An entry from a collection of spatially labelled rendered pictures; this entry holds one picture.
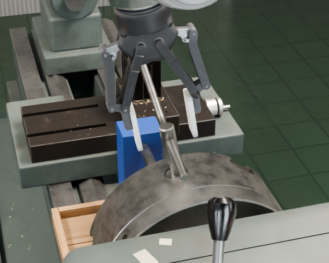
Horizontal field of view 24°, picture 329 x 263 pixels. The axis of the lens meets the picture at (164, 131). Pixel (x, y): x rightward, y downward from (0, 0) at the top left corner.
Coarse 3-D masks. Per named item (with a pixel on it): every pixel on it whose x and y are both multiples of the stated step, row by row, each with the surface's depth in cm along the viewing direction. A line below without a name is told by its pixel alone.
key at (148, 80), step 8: (144, 64) 120; (144, 72) 119; (144, 80) 119; (152, 88) 117; (152, 96) 116; (152, 104) 115; (160, 112) 113; (160, 120) 112; (168, 144) 107; (176, 152) 105; (176, 160) 103; (176, 168) 103; (184, 168) 102; (184, 176) 101
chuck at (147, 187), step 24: (144, 168) 116; (168, 168) 114; (192, 168) 113; (216, 168) 114; (120, 192) 115; (144, 192) 112; (168, 192) 109; (264, 192) 115; (96, 216) 118; (120, 216) 112; (96, 240) 116
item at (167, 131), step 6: (162, 126) 108; (168, 126) 108; (162, 132) 107; (168, 132) 107; (174, 132) 108; (162, 138) 108; (168, 138) 108; (174, 138) 108; (162, 144) 109; (168, 150) 109; (168, 156) 110; (168, 162) 110; (174, 168) 111; (174, 174) 112
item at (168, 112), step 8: (120, 80) 181; (120, 88) 178; (168, 96) 175; (144, 104) 172; (160, 104) 172; (168, 104) 172; (136, 112) 169; (144, 112) 169; (152, 112) 169; (168, 112) 169; (176, 112) 169; (168, 120) 168; (176, 120) 168; (176, 128) 169
